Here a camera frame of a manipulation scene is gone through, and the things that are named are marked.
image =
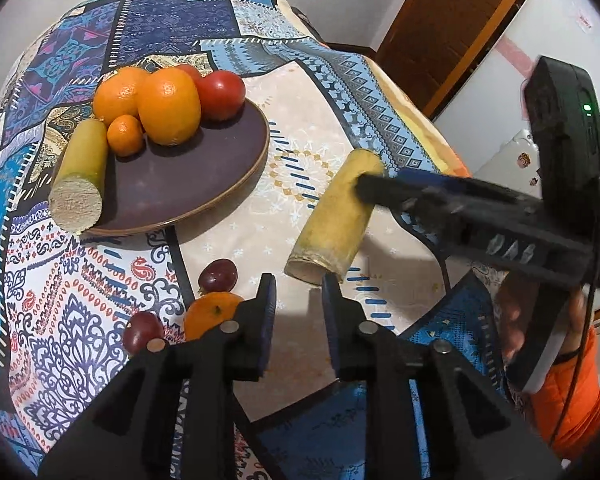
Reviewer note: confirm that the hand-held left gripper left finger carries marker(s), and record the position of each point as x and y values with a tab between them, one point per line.
268	335

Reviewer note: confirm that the blue patchwork blanket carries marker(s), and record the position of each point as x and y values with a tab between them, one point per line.
290	125

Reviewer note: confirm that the dark red grape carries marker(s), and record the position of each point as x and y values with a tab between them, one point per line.
141	331
219	275

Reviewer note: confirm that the white sliding door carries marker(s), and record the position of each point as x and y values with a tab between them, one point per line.
500	90

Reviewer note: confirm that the yellow sugarcane piece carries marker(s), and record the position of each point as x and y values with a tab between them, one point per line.
330	220
80	175

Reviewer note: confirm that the dark purple plate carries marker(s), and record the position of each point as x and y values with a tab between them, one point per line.
190	180

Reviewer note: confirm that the brown wooden door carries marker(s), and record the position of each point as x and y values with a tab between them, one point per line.
445	25

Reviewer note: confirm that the large orange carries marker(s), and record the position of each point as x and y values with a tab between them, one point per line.
116	95
169	106

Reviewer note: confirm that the person's right hand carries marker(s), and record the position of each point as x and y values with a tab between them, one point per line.
510	320

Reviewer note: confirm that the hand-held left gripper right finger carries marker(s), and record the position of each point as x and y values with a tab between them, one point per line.
331	340

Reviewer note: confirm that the small mandarin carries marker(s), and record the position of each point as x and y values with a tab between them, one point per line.
125	136
207	312

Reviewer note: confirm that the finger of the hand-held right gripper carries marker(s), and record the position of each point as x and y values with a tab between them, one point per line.
395	200
440	182

